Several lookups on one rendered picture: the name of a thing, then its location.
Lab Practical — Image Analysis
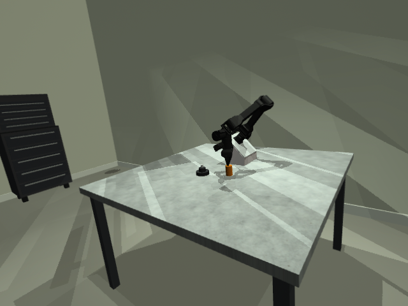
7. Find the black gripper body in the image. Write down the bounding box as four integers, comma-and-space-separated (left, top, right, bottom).
221, 138, 233, 156

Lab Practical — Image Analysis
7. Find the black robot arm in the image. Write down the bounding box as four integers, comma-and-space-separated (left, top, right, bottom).
212, 95, 273, 152

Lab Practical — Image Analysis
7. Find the orange knob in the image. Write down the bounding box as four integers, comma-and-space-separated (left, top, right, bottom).
225, 164, 233, 176

